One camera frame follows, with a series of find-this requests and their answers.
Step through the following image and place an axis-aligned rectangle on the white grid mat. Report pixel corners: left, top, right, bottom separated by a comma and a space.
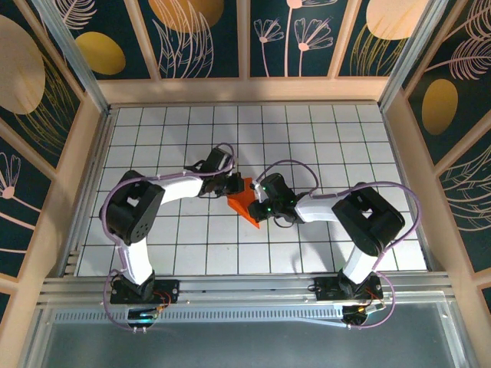
76, 105, 429, 276

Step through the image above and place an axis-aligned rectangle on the translucent grey panel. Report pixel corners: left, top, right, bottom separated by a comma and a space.
22, 302, 473, 368

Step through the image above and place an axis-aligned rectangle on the black electronics box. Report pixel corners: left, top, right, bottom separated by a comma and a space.
342, 304, 386, 327
127, 307, 159, 327

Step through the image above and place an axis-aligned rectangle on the aluminium rail beam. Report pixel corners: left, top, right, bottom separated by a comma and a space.
38, 271, 453, 307

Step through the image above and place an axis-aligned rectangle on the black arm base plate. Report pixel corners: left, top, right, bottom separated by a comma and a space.
110, 278, 181, 306
314, 274, 384, 302

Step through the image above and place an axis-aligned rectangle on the slotted grey cable duct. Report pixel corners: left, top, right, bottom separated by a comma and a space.
53, 308, 346, 324

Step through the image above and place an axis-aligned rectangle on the aluminium side rail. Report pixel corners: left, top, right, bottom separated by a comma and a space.
378, 103, 438, 274
61, 109, 116, 278

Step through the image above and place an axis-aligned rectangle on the aluminium corner post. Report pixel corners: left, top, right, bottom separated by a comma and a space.
377, 0, 450, 112
32, 0, 115, 118

